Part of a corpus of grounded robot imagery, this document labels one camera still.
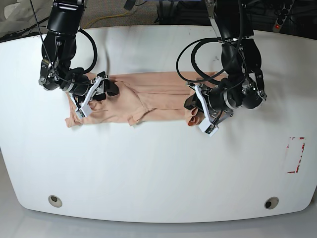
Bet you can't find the red tape rectangle marking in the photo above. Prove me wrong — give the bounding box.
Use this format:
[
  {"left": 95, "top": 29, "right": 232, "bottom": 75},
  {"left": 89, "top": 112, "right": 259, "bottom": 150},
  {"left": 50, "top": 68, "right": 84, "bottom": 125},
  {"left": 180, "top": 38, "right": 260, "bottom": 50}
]
[{"left": 284, "top": 137, "right": 306, "bottom": 174}]

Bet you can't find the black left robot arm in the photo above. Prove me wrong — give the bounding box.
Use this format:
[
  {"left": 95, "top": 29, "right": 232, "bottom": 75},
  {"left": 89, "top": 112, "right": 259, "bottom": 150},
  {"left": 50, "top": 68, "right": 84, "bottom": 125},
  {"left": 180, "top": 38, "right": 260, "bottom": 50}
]
[{"left": 181, "top": 0, "right": 267, "bottom": 136}]

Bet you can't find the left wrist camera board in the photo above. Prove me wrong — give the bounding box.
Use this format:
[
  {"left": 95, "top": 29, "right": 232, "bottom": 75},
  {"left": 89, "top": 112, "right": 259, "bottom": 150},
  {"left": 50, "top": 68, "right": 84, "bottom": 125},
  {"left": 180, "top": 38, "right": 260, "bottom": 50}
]
[{"left": 205, "top": 125, "right": 219, "bottom": 137}]

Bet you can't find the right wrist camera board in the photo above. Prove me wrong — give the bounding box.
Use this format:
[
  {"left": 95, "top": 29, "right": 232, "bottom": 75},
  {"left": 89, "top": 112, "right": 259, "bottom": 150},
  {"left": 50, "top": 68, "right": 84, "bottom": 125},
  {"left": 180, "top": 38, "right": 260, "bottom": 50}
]
[{"left": 75, "top": 111, "right": 85, "bottom": 119}]

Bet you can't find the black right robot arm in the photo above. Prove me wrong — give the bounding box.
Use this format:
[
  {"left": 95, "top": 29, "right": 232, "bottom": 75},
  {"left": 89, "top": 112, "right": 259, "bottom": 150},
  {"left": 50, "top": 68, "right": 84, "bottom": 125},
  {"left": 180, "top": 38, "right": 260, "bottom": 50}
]
[{"left": 39, "top": 0, "right": 119, "bottom": 119}]

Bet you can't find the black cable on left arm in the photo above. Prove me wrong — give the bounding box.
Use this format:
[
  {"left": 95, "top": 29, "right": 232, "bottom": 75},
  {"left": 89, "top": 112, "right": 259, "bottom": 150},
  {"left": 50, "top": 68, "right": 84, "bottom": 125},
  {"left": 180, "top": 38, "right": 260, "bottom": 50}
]
[{"left": 176, "top": 0, "right": 248, "bottom": 84}]

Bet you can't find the peach pink T-shirt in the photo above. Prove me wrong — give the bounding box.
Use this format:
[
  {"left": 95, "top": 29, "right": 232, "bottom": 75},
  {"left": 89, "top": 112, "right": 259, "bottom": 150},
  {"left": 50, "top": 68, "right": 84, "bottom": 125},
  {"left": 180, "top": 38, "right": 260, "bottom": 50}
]
[{"left": 64, "top": 71, "right": 227, "bottom": 129}]

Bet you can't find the table grommet hole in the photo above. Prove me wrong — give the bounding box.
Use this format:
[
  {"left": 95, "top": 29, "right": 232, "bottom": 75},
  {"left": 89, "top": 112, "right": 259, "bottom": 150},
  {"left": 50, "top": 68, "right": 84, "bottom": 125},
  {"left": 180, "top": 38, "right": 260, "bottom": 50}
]
[
  {"left": 264, "top": 197, "right": 279, "bottom": 210},
  {"left": 48, "top": 195, "right": 62, "bottom": 208}
]

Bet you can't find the left table grommet hole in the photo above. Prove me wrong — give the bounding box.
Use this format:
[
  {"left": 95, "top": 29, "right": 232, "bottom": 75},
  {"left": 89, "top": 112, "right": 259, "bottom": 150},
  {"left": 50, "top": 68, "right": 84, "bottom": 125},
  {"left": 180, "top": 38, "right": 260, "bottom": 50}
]
[{"left": 48, "top": 195, "right": 62, "bottom": 208}]

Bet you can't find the right table grommet hole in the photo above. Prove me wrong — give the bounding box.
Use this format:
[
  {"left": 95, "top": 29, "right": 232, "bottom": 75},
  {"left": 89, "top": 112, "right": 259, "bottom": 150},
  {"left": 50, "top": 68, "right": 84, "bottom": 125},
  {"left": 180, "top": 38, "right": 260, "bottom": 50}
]
[{"left": 264, "top": 197, "right": 279, "bottom": 210}]

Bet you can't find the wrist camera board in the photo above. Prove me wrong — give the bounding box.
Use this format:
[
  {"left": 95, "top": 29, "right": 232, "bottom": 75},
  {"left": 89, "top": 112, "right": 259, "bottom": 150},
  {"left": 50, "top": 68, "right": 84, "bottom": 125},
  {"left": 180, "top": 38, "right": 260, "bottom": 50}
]
[
  {"left": 205, "top": 125, "right": 219, "bottom": 137},
  {"left": 75, "top": 111, "right": 85, "bottom": 119}
]

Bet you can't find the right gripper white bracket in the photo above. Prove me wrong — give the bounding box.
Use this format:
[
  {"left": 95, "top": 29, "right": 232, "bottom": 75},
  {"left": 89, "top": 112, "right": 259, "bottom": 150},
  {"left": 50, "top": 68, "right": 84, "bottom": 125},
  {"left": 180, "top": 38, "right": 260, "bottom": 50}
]
[{"left": 38, "top": 63, "right": 120, "bottom": 119}]

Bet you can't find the yellow cable on floor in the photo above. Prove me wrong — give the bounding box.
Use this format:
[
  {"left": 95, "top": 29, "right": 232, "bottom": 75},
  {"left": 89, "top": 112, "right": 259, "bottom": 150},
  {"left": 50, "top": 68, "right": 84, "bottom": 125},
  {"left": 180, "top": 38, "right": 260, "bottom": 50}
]
[{"left": 85, "top": 9, "right": 129, "bottom": 29}]

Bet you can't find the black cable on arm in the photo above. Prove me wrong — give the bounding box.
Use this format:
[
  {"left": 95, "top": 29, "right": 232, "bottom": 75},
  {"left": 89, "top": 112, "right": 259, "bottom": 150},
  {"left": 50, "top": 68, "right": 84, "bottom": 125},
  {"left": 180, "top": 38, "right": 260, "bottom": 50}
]
[
  {"left": 176, "top": 0, "right": 248, "bottom": 84},
  {"left": 29, "top": 0, "right": 98, "bottom": 82}
]

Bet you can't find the black power strip red switch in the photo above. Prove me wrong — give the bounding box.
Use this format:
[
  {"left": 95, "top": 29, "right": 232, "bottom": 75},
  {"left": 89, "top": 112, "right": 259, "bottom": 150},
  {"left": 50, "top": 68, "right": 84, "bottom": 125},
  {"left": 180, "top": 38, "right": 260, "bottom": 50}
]
[{"left": 272, "top": 0, "right": 294, "bottom": 33}]

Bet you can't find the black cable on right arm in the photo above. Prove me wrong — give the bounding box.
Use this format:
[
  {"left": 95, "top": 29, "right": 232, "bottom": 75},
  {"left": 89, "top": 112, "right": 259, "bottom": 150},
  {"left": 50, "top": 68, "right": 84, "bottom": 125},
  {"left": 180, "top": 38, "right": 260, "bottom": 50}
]
[{"left": 29, "top": 0, "right": 98, "bottom": 82}]

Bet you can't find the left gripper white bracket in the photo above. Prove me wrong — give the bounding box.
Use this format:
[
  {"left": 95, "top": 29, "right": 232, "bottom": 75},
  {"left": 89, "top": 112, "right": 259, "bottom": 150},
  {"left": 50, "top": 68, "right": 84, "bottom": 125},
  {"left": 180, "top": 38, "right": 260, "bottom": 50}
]
[{"left": 183, "top": 76, "right": 268, "bottom": 138}]

